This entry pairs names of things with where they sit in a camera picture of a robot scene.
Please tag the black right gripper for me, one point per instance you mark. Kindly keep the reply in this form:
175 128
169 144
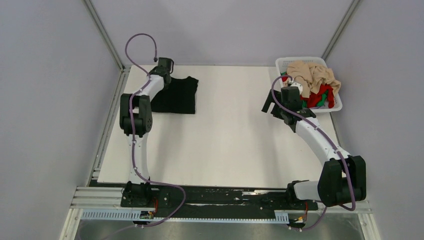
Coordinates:
274 112

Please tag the black t-shirt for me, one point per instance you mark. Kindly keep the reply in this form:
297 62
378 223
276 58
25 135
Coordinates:
179 97

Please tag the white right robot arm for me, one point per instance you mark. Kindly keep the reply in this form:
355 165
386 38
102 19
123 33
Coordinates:
343 176

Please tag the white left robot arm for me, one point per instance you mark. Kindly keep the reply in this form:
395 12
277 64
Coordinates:
136 121

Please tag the red t-shirt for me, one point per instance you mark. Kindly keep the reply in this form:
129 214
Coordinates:
330 103

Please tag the beige t-shirt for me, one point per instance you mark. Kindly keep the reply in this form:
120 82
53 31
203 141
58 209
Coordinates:
311 76

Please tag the green t-shirt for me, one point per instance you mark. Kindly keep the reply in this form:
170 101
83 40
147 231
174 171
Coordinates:
315 101

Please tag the white plastic laundry basket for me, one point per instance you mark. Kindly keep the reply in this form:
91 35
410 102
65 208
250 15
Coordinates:
282 64

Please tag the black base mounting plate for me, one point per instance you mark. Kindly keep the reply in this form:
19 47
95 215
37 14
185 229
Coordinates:
220 202

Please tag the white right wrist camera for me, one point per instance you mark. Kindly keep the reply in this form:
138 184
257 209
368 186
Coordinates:
298 86

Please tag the aluminium frame rail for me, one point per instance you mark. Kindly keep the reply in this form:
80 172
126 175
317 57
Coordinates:
95 17

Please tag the white slotted cable duct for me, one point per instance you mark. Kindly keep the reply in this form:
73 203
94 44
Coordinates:
278 217

